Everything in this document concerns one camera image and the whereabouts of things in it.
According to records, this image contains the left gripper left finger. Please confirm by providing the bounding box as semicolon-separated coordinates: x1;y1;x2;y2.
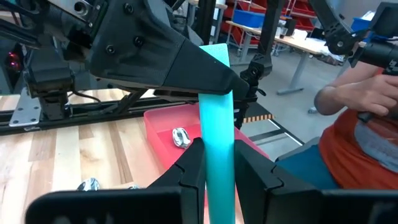
24;138;206;224

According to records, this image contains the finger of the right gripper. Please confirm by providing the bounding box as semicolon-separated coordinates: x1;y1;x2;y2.
152;88;200;104
86;0;249;97

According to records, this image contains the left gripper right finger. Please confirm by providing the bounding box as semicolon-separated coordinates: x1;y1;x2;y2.
234;139;398;224

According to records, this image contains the striped handle spoon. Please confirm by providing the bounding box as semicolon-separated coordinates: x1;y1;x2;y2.
172;126;192;149

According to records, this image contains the teal handle spoon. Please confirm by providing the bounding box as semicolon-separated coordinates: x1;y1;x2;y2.
198;43;236;224

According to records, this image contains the orange handle spoon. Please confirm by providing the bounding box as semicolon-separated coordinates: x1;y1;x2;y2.
76;177;101;191

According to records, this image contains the red plastic bin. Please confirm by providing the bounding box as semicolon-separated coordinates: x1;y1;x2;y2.
143;102;270;170

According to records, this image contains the striped edge floor mat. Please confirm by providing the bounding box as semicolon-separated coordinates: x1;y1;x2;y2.
242;102;276;124

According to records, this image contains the person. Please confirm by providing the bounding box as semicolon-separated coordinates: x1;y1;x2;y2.
275;60;398;190

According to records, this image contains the blue plastic crate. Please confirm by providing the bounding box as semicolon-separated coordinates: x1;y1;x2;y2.
232;9;266;29

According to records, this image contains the wooden workbench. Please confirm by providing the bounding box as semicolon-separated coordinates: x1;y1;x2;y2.
225;20;368;96

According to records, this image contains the red bin shelf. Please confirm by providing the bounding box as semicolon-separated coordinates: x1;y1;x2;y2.
220;0;313;47

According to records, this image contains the silver corner bracket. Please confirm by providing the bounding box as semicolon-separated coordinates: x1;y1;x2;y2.
9;88;43;128

